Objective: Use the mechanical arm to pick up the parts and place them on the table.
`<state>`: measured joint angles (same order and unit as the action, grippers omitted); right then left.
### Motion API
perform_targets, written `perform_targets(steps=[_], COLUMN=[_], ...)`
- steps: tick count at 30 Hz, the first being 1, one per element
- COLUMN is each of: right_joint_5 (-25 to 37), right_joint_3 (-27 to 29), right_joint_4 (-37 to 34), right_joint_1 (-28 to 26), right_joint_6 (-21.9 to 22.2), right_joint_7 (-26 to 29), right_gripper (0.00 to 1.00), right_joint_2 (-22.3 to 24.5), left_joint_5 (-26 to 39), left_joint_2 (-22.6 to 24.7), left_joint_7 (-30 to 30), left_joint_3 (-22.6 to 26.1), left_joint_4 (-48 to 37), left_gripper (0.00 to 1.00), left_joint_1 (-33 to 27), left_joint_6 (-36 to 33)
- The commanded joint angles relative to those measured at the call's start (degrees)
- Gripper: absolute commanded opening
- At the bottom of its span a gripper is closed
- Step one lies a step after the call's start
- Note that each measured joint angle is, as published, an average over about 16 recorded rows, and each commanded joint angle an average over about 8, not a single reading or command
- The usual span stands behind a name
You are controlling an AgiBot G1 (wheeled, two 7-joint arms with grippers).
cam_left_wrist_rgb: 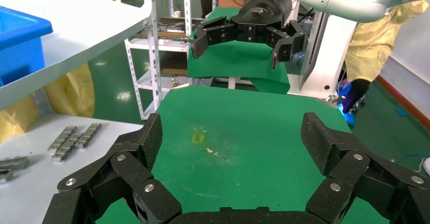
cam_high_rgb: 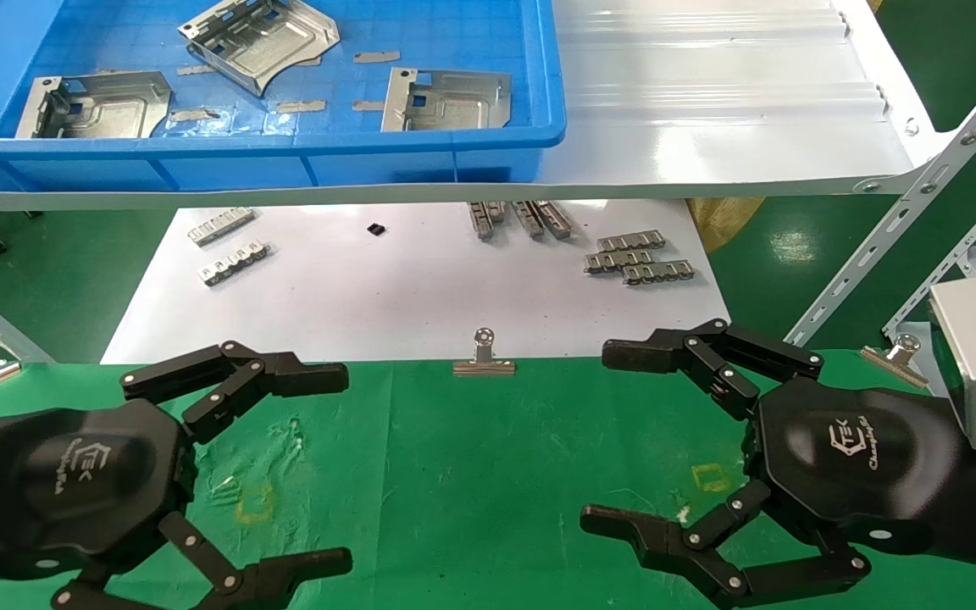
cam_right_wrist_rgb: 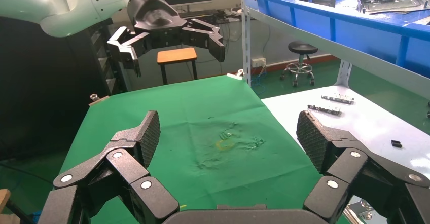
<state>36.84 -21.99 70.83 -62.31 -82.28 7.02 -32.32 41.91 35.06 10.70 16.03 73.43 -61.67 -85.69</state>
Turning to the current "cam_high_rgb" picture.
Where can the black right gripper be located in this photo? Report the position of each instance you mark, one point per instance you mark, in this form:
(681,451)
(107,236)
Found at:
(852,457)

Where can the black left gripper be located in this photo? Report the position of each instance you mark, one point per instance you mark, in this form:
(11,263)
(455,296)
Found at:
(73,483)

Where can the stamped sheet metal bracket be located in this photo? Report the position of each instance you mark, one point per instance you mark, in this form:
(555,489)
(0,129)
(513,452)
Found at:
(463,106)
(285,42)
(115,106)

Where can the green cloth mat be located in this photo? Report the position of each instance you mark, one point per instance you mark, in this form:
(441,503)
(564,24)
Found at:
(471,491)

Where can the white paper sheet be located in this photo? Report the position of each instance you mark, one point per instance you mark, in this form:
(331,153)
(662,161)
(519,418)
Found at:
(369,288)

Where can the white metal shelf panel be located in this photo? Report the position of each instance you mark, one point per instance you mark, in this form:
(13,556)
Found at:
(708,127)

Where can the blue plastic bin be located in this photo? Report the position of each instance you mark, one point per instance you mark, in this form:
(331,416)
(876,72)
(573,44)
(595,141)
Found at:
(200,161)

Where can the white slotted angle bar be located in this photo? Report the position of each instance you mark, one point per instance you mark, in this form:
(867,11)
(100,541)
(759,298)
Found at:
(903,203)
(954,263)

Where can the small toothed metal bracket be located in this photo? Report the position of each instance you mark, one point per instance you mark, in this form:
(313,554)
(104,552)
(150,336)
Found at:
(479,220)
(528,220)
(630,241)
(496,210)
(556,220)
(234,263)
(221,226)
(617,261)
(659,272)

